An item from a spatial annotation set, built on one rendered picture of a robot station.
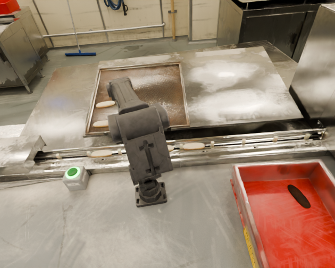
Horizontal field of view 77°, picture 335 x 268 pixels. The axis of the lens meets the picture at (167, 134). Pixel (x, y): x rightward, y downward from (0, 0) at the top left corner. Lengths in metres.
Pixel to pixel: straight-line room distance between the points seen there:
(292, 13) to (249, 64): 1.40
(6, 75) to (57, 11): 1.72
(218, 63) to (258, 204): 0.85
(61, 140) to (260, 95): 1.06
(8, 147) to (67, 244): 0.54
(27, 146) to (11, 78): 2.58
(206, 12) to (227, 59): 2.88
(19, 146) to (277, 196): 1.09
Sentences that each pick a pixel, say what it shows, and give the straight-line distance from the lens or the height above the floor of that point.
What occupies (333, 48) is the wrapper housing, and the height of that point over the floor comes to 1.19.
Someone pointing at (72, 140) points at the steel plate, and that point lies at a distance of 1.20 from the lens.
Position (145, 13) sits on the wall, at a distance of 4.48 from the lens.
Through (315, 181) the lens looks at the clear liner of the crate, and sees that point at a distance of 0.97.
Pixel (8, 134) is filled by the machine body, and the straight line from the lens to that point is 1.46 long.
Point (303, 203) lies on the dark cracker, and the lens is 0.92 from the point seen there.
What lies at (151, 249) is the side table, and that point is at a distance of 0.78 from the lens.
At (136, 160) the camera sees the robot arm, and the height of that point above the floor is 1.27.
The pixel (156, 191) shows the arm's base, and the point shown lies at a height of 0.88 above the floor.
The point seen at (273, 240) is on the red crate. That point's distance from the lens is 0.83.
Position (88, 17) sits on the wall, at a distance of 4.67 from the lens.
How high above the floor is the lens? 1.56
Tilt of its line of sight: 44 degrees down
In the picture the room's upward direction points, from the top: 6 degrees counter-clockwise
